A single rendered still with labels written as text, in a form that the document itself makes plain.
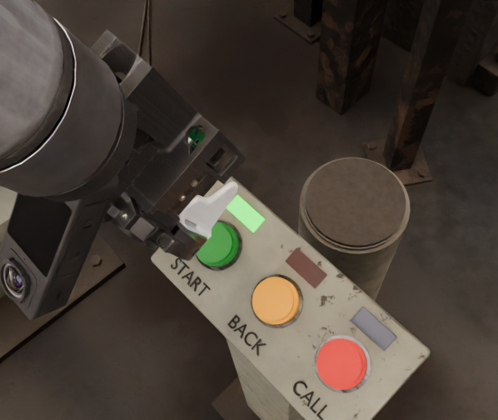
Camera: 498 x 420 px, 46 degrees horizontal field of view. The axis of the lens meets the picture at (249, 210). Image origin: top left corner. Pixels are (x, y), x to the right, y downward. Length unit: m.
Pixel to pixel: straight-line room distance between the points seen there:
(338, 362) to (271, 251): 0.11
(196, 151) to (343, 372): 0.24
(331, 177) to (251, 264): 0.18
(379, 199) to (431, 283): 0.56
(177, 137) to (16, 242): 0.11
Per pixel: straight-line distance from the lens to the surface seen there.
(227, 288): 0.53
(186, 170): 0.33
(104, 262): 1.21
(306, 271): 0.51
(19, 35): 0.23
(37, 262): 0.35
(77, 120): 0.25
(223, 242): 0.52
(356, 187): 0.65
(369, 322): 0.50
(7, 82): 0.22
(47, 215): 0.33
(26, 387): 1.20
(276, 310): 0.50
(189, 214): 0.40
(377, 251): 0.63
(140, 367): 1.14
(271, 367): 0.51
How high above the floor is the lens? 1.08
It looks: 62 degrees down
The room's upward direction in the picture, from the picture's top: 6 degrees counter-clockwise
